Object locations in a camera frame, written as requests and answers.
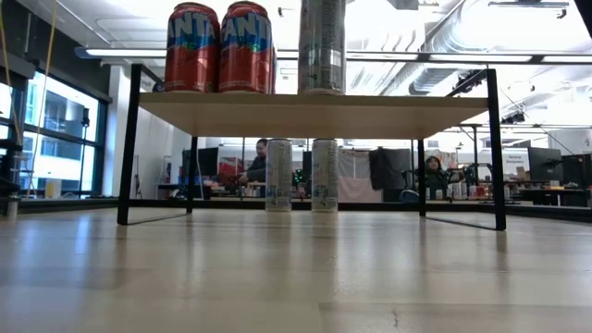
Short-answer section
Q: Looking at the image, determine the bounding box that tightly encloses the yellow extension cable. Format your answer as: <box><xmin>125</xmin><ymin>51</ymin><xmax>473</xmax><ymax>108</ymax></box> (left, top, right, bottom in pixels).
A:
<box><xmin>25</xmin><ymin>0</ymin><xmax>59</xmax><ymax>198</ymax></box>

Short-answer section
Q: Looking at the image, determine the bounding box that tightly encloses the black aluminium table frame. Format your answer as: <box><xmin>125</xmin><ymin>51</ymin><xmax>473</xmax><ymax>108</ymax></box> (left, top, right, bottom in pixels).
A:
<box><xmin>0</xmin><ymin>196</ymin><xmax>592</xmax><ymax>224</ymax></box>

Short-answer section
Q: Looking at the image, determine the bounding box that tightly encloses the white Celsius drink can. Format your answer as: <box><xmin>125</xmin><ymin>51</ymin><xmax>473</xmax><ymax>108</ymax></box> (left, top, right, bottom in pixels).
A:
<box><xmin>297</xmin><ymin>0</ymin><xmax>348</xmax><ymax>96</ymax></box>
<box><xmin>311</xmin><ymin>138</ymin><xmax>340</xmax><ymax>214</ymax></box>
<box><xmin>265</xmin><ymin>138</ymin><xmax>294</xmax><ymax>213</ymax></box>

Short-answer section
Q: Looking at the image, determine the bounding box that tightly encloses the cream bin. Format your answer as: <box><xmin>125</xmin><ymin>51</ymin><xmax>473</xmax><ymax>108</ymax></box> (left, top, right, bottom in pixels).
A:
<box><xmin>44</xmin><ymin>179</ymin><xmax>63</xmax><ymax>201</ymax></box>

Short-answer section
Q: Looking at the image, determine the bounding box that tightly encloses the wooden shelf with black frame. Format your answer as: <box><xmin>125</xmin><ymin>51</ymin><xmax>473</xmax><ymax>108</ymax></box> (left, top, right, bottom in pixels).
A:
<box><xmin>116</xmin><ymin>63</ymin><xmax>508</xmax><ymax>232</ymax></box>

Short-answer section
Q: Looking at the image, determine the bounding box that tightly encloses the Fanta soda can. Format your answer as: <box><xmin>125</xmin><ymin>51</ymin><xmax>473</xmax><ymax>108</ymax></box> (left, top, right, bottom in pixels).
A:
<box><xmin>218</xmin><ymin>0</ymin><xmax>275</xmax><ymax>95</ymax></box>
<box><xmin>164</xmin><ymin>1</ymin><xmax>222</xmax><ymax>93</ymax></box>

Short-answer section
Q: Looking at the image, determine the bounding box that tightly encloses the black computer monitor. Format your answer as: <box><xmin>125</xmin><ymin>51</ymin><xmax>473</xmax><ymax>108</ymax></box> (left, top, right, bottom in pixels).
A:
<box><xmin>527</xmin><ymin>146</ymin><xmax>563</xmax><ymax>182</ymax></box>
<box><xmin>181</xmin><ymin>146</ymin><xmax>220</xmax><ymax>179</ymax></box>
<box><xmin>561</xmin><ymin>153</ymin><xmax>592</xmax><ymax>190</ymax></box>

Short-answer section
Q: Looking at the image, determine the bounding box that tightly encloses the person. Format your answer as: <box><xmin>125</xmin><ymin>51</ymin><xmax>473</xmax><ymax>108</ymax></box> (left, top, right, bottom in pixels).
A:
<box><xmin>423</xmin><ymin>154</ymin><xmax>465</xmax><ymax>201</ymax></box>
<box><xmin>238</xmin><ymin>137</ymin><xmax>268</xmax><ymax>185</ymax></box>

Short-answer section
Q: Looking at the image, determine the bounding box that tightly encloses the linear ceiling light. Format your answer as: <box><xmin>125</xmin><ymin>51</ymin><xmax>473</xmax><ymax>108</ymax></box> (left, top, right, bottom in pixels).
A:
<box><xmin>73</xmin><ymin>45</ymin><xmax>592</xmax><ymax>65</ymax></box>

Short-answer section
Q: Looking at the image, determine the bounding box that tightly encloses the white hanging sheet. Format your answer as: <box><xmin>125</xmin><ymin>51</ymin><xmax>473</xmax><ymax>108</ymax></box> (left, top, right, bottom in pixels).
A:
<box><xmin>337</xmin><ymin>148</ymin><xmax>384</xmax><ymax>204</ymax></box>

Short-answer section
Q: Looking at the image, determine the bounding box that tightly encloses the black hanging cloth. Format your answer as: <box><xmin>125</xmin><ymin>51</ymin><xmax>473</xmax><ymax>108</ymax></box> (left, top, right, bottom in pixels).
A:
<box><xmin>368</xmin><ymin>146</ymin><xmax>413</xmax><ymax>191</ymax></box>

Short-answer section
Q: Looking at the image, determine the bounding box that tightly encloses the dark background desk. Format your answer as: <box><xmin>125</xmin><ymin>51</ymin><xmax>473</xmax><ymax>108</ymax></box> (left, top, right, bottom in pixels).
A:
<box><xmin>515</xmin><ymin>184</ymin><xmax>592</xmax><ymax>208</ymax></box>

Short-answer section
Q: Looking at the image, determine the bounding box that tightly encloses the black tripod stand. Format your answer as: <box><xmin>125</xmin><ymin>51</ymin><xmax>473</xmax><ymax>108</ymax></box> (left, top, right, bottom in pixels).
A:
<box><xmin>79</xmin><ymin>106</ymin><xmax>92</xmax><ymax>198</ymax></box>

